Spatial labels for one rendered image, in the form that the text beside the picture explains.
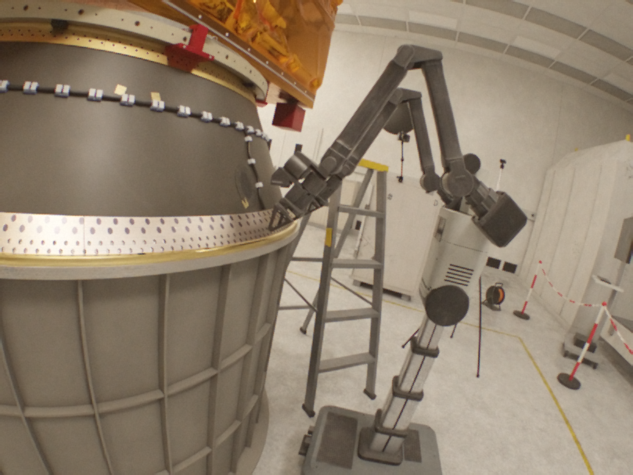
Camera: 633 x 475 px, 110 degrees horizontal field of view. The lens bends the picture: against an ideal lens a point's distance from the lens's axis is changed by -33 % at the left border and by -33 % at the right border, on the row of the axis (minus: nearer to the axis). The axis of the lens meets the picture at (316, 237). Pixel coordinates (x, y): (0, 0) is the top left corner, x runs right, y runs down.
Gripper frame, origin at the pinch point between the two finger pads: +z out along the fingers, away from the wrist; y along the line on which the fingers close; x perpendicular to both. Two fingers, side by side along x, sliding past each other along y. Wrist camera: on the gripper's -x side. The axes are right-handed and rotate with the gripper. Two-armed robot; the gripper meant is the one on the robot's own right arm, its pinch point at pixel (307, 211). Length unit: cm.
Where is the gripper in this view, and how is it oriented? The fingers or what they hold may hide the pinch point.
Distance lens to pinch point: 140.9
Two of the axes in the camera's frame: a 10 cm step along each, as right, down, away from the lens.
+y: -1.8, 1.7, -9.7
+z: -6.6, 7.1, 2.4
